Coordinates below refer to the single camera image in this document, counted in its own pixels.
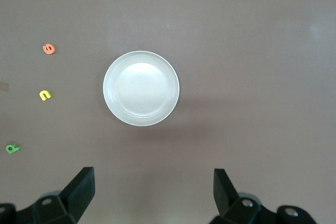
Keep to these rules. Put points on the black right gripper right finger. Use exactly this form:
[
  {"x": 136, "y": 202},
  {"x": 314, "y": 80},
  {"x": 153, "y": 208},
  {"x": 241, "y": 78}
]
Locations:
[{"x": 225, "y": 197}]

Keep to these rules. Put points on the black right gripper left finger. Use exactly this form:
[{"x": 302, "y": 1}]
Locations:
[{"x": 76, "y": 195}]

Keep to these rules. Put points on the green foam letter p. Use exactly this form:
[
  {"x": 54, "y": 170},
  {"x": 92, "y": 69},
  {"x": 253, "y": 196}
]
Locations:
[{"x": 15, "y": 149}]

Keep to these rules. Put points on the yellow foam letter u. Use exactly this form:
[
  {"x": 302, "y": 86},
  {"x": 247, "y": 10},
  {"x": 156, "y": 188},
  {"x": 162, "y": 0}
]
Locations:
[{"x": 44, "y": 93}]

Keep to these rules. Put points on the orange foam letter e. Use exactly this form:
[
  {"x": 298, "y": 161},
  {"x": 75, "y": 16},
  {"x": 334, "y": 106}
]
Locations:
[{"x": 50, "y": 52}]

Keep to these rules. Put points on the beige brown plate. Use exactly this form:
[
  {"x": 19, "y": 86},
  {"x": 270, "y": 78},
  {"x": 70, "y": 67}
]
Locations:
[{"x": 141, "y": 87}]

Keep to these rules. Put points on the brown tape square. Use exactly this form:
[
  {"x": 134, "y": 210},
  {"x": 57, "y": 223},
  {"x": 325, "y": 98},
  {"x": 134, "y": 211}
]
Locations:
[{"x": 4, "y": 86}]

